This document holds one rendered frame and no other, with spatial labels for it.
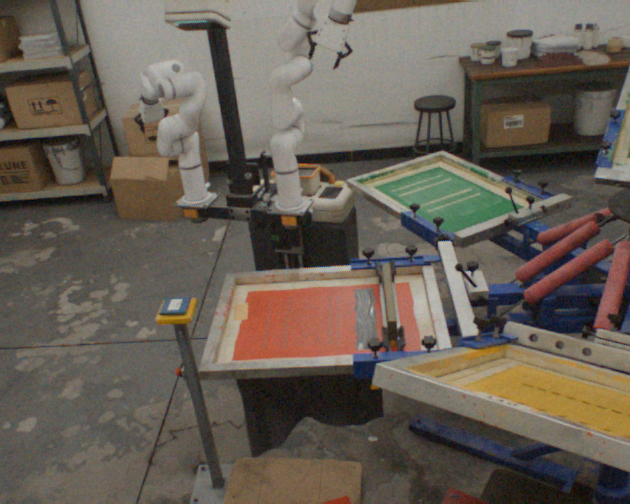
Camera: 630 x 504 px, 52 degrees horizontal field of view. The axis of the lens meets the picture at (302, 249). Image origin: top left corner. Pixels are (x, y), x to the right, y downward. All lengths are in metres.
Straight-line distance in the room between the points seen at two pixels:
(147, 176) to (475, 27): 2.96
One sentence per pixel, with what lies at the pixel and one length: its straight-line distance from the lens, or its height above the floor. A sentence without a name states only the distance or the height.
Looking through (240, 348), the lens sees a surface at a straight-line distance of 2.18.
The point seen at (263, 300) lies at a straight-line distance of 2.40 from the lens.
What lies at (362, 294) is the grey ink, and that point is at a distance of 2.35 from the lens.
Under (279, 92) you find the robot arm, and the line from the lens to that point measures 2.44.
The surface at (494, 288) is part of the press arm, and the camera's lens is 2.25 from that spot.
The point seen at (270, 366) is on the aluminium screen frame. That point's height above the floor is 0.99.
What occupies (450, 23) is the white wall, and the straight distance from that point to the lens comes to 5.80.
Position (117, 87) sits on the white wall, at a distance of 6.17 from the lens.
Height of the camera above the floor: 2.27
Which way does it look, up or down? 29 degrees down
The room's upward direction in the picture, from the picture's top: 7 degrees counter-clockwise
